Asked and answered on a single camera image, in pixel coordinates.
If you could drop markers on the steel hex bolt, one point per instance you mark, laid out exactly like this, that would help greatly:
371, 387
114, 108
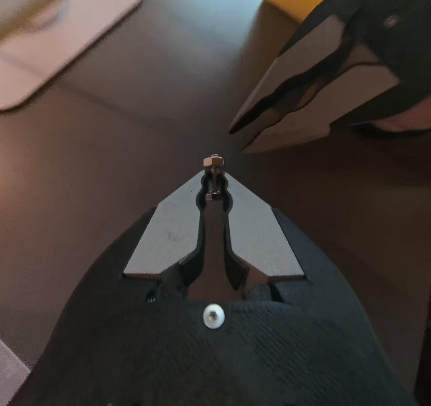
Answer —
212, 185

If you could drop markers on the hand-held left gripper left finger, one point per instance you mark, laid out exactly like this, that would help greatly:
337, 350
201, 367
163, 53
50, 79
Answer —
165, 237

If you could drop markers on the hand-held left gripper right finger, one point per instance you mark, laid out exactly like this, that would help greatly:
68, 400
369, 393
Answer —
262, 241

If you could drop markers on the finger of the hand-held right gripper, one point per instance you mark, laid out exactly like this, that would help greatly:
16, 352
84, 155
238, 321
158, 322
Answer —
336, 102
303, 59

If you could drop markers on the steel hex nut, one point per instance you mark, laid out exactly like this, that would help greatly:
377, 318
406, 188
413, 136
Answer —
213, 162

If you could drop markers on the person's right hand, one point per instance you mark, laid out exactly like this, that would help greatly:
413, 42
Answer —
414, 119

